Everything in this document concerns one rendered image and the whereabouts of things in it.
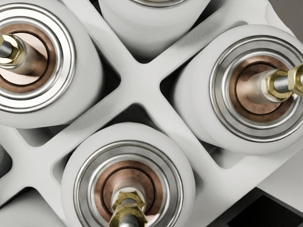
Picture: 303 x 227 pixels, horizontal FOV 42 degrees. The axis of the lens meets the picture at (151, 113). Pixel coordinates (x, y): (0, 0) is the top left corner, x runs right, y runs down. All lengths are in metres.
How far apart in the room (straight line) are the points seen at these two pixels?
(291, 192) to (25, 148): 0.36
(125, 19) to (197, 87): 0.07
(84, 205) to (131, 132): 0.06
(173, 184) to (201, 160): 0.08
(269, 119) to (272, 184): 0.29
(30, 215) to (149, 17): 0.18
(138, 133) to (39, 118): 0.07
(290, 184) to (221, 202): 0.23
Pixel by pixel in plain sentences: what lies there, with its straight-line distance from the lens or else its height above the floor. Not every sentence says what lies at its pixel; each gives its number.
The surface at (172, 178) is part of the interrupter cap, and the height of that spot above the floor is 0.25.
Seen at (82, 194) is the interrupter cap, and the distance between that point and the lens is 0.28.
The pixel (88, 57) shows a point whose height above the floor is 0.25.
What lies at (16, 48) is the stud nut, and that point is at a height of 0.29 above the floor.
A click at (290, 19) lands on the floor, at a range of 0.58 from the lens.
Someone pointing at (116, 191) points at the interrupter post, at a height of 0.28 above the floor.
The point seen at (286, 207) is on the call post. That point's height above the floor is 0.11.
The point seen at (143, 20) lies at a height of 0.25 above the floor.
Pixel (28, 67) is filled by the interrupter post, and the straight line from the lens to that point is 0.27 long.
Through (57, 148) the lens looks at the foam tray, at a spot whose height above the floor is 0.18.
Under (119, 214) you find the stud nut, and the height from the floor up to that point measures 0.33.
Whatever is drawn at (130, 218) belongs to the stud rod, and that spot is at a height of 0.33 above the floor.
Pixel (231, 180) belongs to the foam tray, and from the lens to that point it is 0.36.
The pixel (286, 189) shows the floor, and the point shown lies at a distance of 0.58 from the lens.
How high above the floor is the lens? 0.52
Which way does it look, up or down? 87 degrees down
